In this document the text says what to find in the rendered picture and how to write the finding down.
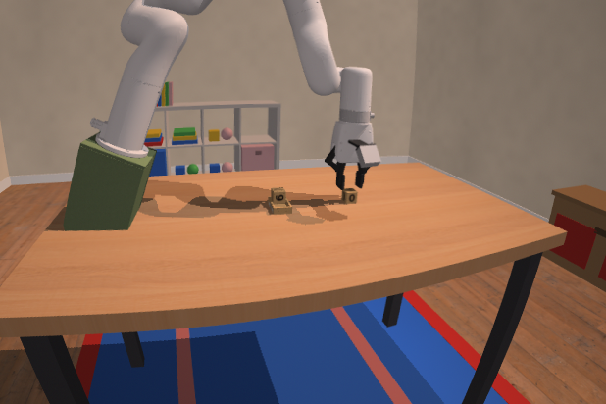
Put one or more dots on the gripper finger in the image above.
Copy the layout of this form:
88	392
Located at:
338	167
360	175

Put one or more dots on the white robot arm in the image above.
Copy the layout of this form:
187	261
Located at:
163	33

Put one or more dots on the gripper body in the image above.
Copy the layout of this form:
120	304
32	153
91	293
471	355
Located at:
344	131

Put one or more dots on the tan number cube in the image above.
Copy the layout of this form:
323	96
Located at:
349	195
278	195

